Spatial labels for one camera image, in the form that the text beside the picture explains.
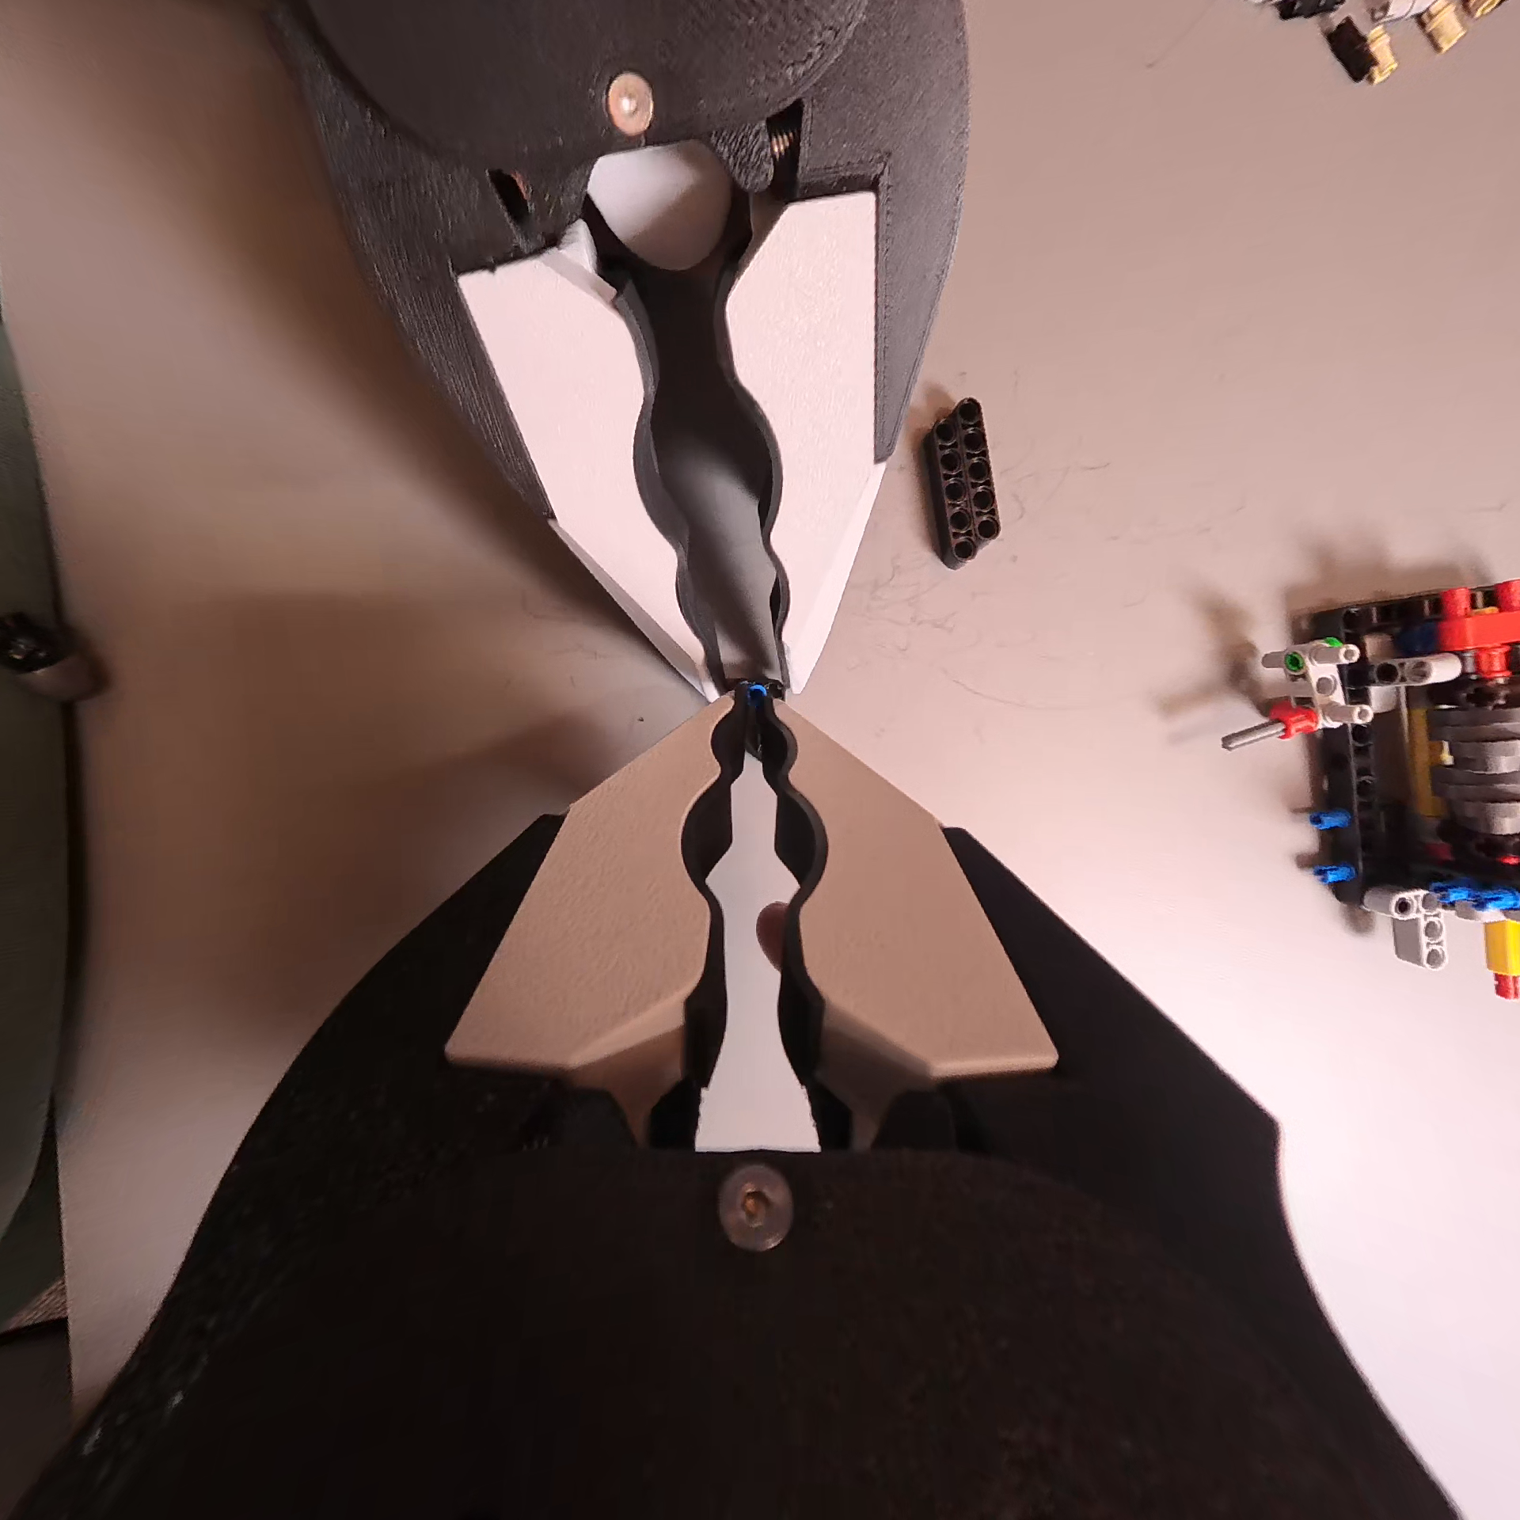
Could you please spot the lego car chassis assembly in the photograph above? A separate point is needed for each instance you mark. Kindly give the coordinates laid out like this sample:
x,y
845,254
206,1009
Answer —
x,y
1424,761

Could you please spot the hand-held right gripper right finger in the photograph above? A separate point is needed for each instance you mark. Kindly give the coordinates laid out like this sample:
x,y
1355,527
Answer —
x,y
914,951

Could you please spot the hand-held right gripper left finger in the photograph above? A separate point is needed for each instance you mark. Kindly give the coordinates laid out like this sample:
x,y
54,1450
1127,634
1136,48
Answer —
x,y
581,938

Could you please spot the pile of small lego pieces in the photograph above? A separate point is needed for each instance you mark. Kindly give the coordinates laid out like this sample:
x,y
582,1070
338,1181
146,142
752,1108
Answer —
x,y
1364,48

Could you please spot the black double lego beam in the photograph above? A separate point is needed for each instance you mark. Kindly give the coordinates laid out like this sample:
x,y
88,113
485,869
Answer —
x,y
961,482

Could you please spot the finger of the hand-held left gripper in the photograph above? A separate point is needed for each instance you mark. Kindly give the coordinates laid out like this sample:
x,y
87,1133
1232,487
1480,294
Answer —
x,y
557,404
819,392

